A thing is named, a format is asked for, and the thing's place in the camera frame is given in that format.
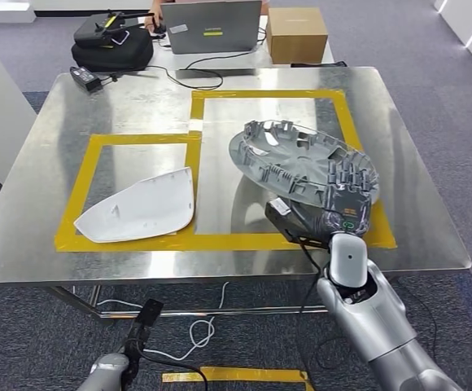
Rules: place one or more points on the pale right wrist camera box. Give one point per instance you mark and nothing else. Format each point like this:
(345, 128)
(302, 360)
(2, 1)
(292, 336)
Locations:
(280, 206)

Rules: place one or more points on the black flat pad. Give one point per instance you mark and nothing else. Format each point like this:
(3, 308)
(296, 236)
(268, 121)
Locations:
(319, 63)

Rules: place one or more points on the person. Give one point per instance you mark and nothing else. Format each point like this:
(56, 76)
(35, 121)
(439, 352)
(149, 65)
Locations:
(150, 16)

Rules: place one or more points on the black computer mouse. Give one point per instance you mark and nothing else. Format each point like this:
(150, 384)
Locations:
(161, 27)

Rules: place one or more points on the grey laptop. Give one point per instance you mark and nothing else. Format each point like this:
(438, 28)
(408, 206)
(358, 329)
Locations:
(211, 24)

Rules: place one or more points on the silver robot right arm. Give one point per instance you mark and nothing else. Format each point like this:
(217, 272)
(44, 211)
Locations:
(366, 313)

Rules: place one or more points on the stainless steel workbench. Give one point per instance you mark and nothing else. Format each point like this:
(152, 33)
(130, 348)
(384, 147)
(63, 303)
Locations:
(138, 108)

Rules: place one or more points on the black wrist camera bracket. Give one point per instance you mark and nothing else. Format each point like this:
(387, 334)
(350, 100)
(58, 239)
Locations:
(297, 229)

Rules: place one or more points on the brown cardboard box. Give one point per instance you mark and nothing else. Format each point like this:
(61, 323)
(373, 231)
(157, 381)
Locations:
(297, 35)

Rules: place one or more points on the white car mirror cover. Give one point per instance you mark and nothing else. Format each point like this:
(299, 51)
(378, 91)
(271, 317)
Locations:
(146, 208)

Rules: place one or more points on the yellow floor tape square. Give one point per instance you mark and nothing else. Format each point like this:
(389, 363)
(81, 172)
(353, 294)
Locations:
(240, 374)

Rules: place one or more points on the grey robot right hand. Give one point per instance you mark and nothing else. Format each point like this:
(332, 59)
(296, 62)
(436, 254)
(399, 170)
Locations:
(347, 208)

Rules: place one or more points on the black power adapter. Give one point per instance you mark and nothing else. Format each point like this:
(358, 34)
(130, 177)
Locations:
(85, 78)

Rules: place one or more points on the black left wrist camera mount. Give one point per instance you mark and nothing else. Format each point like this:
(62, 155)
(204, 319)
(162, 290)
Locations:
(146, 315)

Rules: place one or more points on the black carry bag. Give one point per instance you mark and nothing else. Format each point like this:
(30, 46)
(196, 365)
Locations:
(114, 54)

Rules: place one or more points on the grey plastic wheel hubcap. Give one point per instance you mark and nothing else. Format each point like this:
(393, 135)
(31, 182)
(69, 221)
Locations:
(292, 156)

